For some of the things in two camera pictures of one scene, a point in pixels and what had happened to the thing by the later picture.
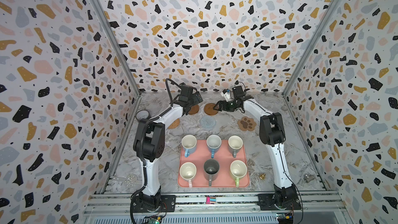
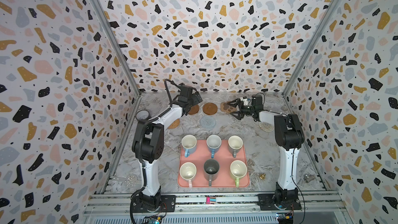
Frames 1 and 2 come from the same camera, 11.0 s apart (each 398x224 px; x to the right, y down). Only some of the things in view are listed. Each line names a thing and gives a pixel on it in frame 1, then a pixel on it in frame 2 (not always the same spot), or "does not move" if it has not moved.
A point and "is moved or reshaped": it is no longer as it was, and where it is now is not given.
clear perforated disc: x=130 y=180 does not move
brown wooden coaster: x=194 y=109 does not move
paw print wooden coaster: x=246 y=123 is moved or reshaped
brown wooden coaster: x=209 y=109 does not move
